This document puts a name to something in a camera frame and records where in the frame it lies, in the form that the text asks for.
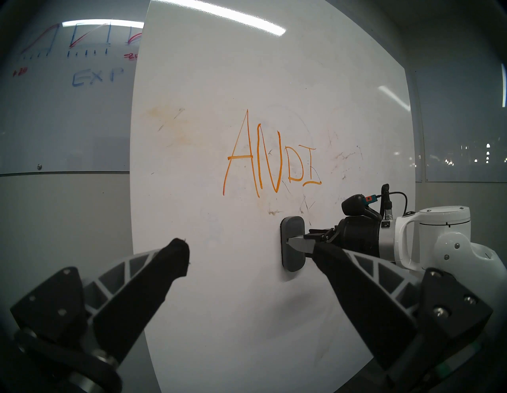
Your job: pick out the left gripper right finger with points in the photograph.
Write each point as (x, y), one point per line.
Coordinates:
(364, 305)

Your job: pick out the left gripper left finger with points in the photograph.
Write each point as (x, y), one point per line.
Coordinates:
(134, 301)

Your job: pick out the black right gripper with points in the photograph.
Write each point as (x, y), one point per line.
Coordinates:
(358, 237)

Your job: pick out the dark grey whiteboard eraser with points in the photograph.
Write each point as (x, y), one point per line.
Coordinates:
(291, 229)

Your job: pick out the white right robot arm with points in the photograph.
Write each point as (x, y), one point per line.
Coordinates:
(447, 222)

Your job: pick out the white freestanding whiteboard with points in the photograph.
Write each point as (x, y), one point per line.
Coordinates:
(237, 297)

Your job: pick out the wall-mounted glass board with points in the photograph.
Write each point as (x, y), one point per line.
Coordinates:
(455, 130)
(59, 119)

